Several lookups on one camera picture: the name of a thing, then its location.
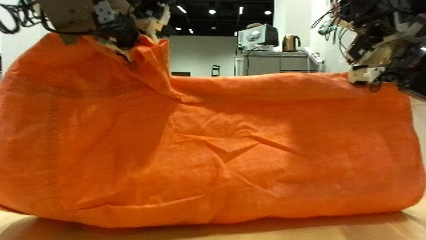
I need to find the orange button shirt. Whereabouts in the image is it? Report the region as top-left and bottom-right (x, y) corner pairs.
(0, 31), (426, 229)

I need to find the white power strip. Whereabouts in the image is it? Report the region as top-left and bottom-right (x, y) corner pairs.
(302, 46), (325, 64)

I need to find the copper kettle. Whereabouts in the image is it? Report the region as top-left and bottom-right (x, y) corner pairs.
(281, 33), (302, 53)

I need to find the grey filing cabinet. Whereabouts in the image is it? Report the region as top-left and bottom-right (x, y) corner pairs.
(241, 49), (325, 76)

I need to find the grey box appliance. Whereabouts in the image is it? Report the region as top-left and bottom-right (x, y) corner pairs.
(237, 23), (281, 52)

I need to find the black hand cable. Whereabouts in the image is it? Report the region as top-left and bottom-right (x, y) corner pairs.
(0, 0), (45, 35)

